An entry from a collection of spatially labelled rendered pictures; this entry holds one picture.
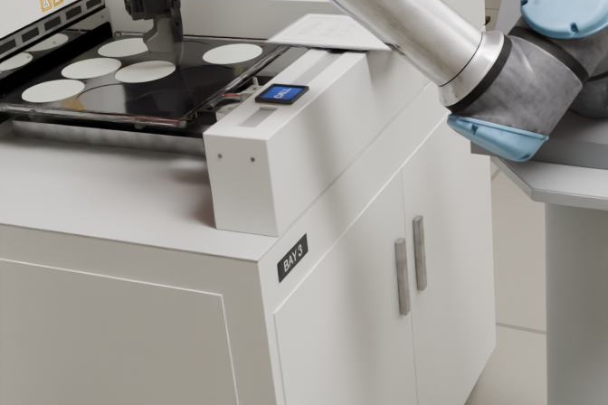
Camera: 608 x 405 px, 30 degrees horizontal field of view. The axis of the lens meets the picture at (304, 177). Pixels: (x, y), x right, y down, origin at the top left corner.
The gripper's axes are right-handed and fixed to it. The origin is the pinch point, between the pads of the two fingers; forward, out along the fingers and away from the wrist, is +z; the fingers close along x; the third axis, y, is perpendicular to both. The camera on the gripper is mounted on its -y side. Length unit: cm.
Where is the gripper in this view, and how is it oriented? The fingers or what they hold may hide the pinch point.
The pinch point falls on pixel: (179, 57)
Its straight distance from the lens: 191.5
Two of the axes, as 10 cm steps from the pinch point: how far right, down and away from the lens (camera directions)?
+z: 1.0, 9.0, 4.2
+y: -9.5, 2.2, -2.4
